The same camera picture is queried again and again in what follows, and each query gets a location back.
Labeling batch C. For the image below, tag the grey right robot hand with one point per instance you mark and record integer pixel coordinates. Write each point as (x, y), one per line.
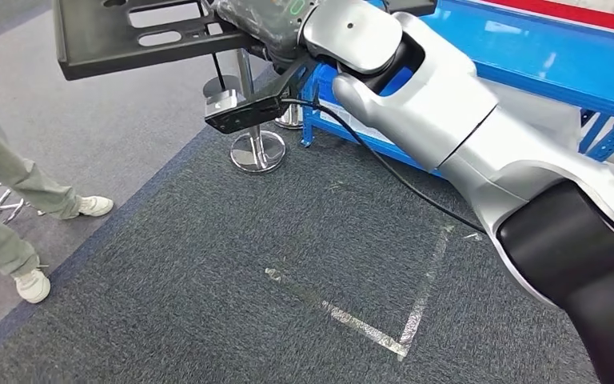
(270, 21)

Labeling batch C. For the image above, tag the black plastic panel part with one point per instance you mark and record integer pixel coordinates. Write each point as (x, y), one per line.
(90, 53)

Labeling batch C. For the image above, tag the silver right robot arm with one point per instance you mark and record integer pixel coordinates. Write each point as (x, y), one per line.
(444, 106)

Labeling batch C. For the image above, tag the blue metal shelf rack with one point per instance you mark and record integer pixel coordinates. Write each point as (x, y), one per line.
(524, 48)

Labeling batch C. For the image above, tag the black stanchion with disc base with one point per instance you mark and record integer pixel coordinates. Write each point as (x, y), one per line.
(219, 85)

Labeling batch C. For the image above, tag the person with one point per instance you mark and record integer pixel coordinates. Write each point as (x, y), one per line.
(0, 164)

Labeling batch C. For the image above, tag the red barrier belt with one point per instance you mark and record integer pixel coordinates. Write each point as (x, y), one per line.
(577, 13)

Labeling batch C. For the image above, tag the chrome stanchion post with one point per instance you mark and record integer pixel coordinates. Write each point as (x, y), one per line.
(288, 119)
(256, 154)

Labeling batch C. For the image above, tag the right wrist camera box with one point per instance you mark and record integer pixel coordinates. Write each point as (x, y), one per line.
(238, 119)

